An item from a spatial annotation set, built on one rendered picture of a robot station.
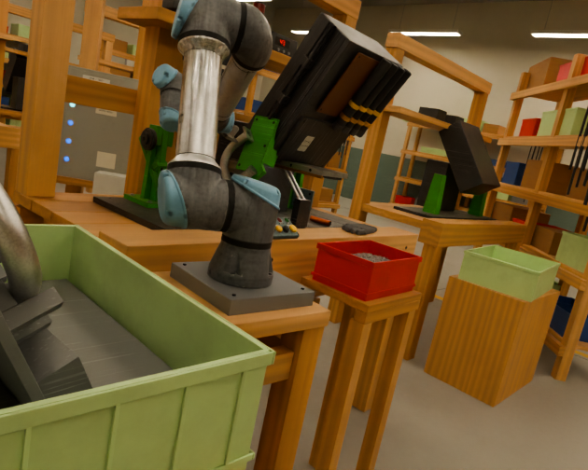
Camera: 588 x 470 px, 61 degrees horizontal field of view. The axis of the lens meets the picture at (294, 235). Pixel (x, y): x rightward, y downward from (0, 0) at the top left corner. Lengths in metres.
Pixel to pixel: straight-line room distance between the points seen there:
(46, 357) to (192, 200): 0.49
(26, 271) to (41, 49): 1.26
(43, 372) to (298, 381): 0.69
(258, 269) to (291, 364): 0.24
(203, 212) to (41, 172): 0.83
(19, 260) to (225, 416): 0.29
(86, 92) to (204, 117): 0.85
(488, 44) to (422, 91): 1.62
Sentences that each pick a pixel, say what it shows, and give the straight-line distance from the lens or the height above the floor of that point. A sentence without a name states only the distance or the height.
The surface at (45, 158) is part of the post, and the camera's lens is 1.77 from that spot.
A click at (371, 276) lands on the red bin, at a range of 1.47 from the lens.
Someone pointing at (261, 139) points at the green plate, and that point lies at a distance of 1.81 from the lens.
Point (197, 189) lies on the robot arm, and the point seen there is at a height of 1.08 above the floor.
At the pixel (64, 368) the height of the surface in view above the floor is 0.92.
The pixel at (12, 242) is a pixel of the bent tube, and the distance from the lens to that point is 0.51.
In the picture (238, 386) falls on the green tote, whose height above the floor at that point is 0.92.
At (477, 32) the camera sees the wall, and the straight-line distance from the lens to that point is 11.64.
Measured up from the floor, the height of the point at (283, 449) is 0.50.
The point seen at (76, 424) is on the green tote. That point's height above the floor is 0.93.
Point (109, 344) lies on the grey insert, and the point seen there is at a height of 0.85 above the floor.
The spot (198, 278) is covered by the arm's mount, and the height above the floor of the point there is 0.88.
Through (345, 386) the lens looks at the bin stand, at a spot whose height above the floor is 0.54.
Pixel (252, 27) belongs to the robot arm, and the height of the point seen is 1.44.
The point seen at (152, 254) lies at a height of 0.88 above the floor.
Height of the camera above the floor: 1.22
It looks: 11 degrees down
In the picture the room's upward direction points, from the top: 12 degrees clockwise
